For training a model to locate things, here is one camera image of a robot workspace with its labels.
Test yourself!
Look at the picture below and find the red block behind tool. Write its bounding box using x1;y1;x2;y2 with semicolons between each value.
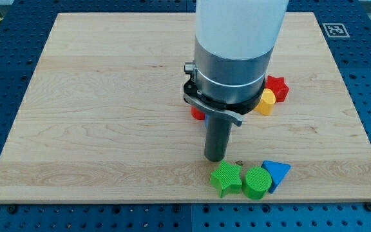
191;106;205;120

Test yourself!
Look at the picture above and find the green star block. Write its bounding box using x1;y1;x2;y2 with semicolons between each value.
209;160;242;198

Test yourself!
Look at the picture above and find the light wooden board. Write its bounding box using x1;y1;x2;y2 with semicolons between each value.
0;12;371;204

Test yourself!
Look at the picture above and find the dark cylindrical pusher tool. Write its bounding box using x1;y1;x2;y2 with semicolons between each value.
204;115;232;162

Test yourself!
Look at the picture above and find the black clamp with grey lever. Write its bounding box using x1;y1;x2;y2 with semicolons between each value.
183;62;266;126

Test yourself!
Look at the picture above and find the yellow cylinder block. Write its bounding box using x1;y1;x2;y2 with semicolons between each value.
255;88;276;115

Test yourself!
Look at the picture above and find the red star block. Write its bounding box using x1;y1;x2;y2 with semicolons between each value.
265;75;290;102

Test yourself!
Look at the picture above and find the white fiducial marker tag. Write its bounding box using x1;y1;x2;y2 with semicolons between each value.
322;23;350;39

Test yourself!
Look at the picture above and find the green cylinder block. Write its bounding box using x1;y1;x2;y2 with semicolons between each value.
242;166;272;200

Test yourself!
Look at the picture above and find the blue triangle block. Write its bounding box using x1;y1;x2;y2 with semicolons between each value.
262;160;291;193

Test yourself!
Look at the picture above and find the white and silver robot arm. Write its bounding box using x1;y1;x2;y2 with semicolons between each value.
195;0;289;104

